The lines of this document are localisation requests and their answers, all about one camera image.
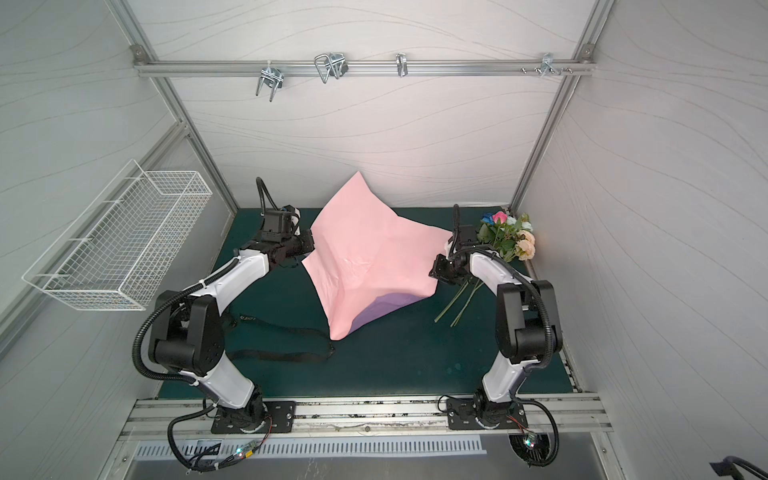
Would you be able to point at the metal U-bolt clamp middle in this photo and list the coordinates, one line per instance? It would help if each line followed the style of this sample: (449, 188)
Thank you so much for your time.
(331, 65)

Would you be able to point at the pink purple wrapping paper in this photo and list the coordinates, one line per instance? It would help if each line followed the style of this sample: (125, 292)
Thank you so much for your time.
(368, 261)

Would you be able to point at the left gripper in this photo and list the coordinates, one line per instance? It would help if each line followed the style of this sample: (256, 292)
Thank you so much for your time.
(306, 238)

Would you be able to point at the pink fake flower stem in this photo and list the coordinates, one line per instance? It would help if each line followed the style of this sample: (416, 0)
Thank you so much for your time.
(493, 235)

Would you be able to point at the metal u-bolt clamp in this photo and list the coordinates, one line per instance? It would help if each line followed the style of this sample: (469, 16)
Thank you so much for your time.
(271, 79)
(331, 65)

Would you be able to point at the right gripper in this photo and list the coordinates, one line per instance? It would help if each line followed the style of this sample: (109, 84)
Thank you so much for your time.
(441, 270)

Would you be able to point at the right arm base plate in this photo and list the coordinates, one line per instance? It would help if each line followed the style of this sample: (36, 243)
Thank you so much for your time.
(462, 414)

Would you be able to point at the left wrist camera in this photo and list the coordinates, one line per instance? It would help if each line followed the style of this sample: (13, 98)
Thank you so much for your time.
(280, 224)

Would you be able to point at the aluminium crossbar rail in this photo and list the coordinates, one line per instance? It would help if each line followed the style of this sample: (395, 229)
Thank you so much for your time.
(357, 68)

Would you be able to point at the green table mat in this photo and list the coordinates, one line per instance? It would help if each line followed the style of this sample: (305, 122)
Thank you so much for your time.
(430, 347)

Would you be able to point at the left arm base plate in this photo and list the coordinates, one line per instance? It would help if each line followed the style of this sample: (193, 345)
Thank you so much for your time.
(279, 415)

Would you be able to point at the metal bolt clamp right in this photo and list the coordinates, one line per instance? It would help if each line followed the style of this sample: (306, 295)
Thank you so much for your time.
(548, 66)

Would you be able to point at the mint fake flower stem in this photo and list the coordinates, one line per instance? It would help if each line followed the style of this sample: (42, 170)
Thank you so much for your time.
(520, 224)

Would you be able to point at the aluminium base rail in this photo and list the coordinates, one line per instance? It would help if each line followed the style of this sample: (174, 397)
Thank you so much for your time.
(372, 416)

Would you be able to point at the white wire basket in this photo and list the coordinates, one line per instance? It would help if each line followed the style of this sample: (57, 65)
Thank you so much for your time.
(114, 255)

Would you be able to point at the metal U-bolt clamp left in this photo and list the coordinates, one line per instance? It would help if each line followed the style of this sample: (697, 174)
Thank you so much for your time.
(271, 79)

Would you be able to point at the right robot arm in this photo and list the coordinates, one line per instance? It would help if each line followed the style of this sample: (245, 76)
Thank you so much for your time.
(527, 329)

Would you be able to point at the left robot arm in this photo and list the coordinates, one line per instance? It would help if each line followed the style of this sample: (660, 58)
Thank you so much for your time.
(183, 339)

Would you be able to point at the white vent grille strip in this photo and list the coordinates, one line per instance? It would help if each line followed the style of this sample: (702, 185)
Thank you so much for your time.
(329, 447)

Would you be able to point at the metal bracket clamp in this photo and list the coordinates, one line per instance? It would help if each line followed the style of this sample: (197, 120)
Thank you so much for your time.
(401, 65)

